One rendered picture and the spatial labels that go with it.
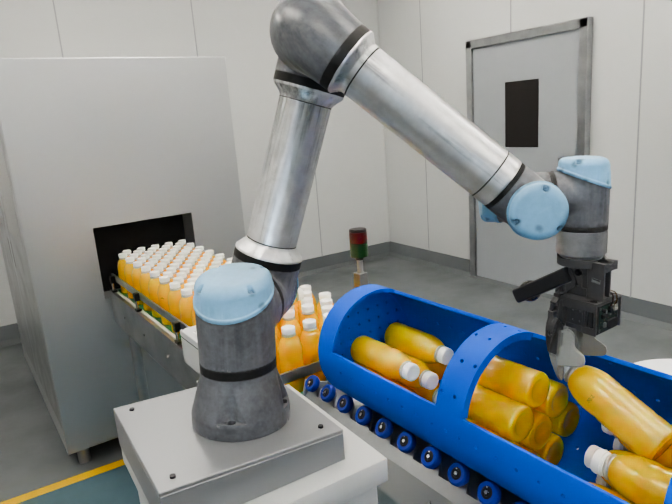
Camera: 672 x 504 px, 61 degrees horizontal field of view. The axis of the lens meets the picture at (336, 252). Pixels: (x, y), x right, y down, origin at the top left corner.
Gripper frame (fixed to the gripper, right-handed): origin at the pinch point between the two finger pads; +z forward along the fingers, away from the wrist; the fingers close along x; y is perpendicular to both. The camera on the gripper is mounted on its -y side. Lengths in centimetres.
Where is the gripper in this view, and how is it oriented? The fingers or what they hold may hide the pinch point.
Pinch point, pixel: (565, 366)
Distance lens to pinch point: 106.5
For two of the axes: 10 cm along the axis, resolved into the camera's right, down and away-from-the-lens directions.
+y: 5.7, 1.6, -8.0
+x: 8.2, -1.9, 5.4
